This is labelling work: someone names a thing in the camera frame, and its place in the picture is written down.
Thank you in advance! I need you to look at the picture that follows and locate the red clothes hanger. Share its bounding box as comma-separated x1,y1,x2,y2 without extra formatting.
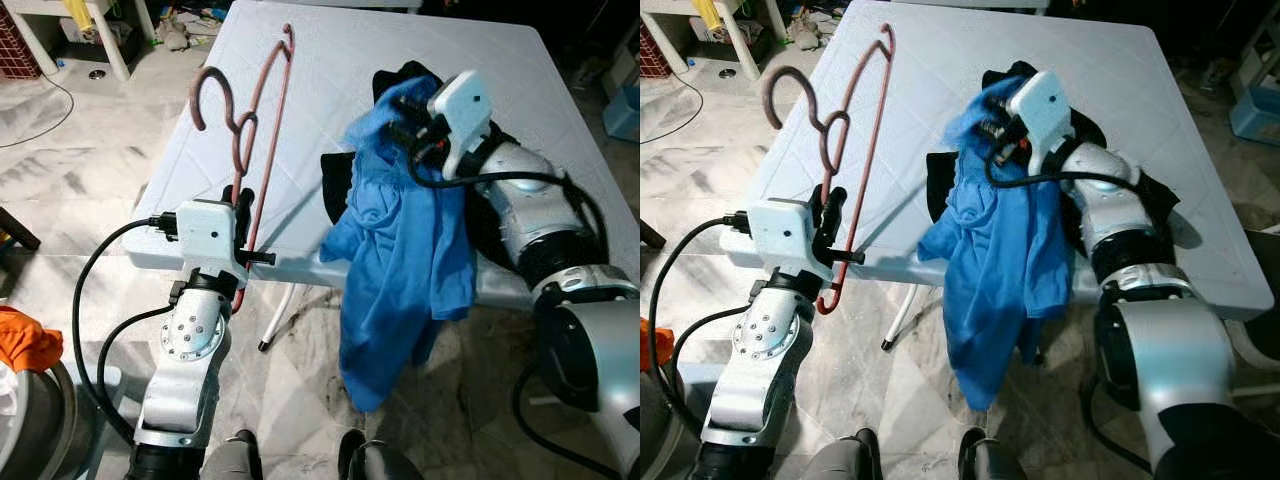
762,22,896,316
188,24,297,316

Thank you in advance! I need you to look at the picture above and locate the blue shirt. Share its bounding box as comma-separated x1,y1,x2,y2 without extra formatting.
318,98,479,413
918,78,1073,411

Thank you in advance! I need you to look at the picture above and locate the white plastic folding table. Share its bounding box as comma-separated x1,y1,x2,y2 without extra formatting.
122,0,641,353
718,0,1276,353

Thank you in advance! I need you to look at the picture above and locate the white shelf bench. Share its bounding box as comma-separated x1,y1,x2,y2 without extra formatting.
640,0,791,81
0,0,161,83

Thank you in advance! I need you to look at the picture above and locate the grey robot left leg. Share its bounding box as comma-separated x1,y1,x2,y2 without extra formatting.
200,428,263,480
800,428,881,480

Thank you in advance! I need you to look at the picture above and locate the grey robot leg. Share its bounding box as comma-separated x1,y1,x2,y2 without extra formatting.
200,428,263,480
958,428,1031,480
338,428,426,480
800,428,881,480

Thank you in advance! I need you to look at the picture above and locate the orange cloth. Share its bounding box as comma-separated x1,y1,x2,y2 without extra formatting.
0,305,63,373
640,318,676,369

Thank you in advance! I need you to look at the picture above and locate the pale blue step stool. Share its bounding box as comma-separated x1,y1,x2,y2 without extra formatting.
603,82,641,143
1228,85,1280,149

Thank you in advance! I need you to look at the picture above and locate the grey robot right leg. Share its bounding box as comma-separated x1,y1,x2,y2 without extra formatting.
338,428,426,480
958,428,1031,480

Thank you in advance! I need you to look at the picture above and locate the red mesh basket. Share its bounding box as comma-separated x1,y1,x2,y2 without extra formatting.
0,5,43,81
640,22,666,79

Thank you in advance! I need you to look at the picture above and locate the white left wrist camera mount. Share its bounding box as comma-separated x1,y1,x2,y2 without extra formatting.
745,198,823,283
172,198,249,288

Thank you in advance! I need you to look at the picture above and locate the thin black floor cable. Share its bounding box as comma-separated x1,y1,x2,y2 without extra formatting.
640,72,705,146
0,72,77,151

